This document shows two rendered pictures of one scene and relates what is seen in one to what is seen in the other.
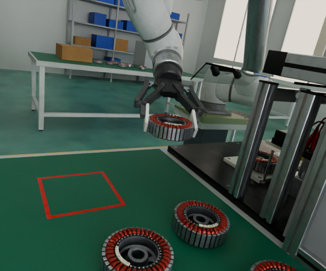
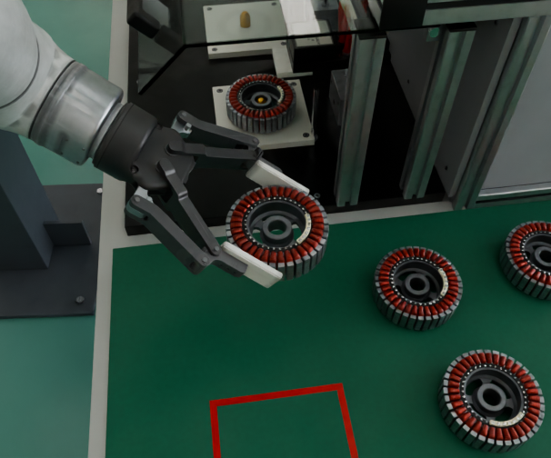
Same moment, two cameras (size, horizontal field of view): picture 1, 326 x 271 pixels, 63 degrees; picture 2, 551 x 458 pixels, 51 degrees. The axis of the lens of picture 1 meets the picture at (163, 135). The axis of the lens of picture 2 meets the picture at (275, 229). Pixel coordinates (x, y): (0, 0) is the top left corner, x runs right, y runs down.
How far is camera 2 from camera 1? 65 cm
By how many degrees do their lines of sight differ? 60
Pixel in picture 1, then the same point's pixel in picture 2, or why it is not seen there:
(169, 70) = (145, 133)
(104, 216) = (372, 427)
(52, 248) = not seen: outside the picture
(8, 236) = not seen: outside the picture
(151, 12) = (27, 44)
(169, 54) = (86, 91)
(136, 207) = (349, 366)
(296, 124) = (445, 75)
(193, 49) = not seen: outside the picture
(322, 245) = (499, 175)
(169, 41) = (45, 54)
